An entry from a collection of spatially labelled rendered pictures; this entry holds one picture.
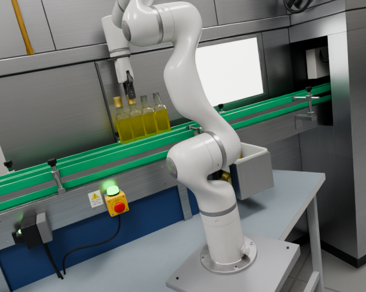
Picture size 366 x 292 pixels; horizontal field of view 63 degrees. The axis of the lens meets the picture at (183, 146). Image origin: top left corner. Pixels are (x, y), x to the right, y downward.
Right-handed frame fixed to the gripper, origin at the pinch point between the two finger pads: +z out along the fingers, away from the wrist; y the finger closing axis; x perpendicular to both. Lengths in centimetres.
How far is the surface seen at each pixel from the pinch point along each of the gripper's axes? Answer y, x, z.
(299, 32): -7, 107, -12
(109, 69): -12.2, -3.3, -11.9
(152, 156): 13.5, -0.8, 25.7
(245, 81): -13, 69, 8
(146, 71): -12.3, 13.7, -7.9
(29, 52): -12.5, -33.1, -24.5
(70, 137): -15.2, -27.5, 13.4
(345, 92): 20, 107, 23
